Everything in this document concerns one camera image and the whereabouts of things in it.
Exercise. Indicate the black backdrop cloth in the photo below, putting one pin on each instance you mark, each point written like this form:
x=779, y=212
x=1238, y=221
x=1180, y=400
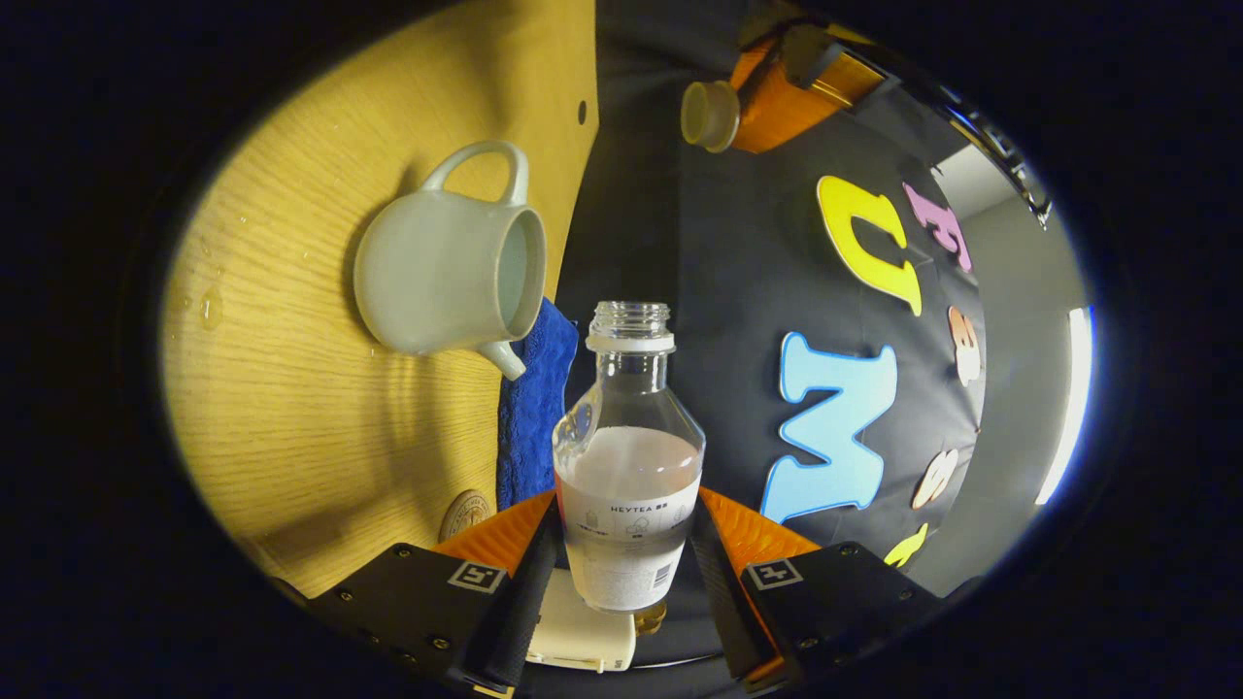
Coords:
x=738, y=272

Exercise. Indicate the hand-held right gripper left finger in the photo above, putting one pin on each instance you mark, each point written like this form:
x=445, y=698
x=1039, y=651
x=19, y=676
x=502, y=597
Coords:
x=524, y=602

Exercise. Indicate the blue folded towel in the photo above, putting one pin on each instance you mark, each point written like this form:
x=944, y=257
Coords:
x=534, y=417

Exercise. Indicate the white ceramic teacup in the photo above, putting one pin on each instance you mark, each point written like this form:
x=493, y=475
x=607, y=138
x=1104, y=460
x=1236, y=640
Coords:
x=427, y=272

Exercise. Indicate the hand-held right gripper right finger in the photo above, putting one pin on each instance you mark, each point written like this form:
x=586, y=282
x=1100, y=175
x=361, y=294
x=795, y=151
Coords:
x=719, y=602

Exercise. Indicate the white toaster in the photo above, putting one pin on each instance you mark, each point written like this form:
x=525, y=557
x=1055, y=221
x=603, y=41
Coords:
x=573, y=631

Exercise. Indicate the round cork coaster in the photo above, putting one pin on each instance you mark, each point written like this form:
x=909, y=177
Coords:
x=466, y=515

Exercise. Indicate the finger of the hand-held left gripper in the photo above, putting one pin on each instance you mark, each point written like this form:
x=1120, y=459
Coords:
x=811, y=53
x=777, y=107

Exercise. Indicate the clear plastic water bottle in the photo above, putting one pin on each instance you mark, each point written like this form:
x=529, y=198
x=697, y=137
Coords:
x=626, y=466

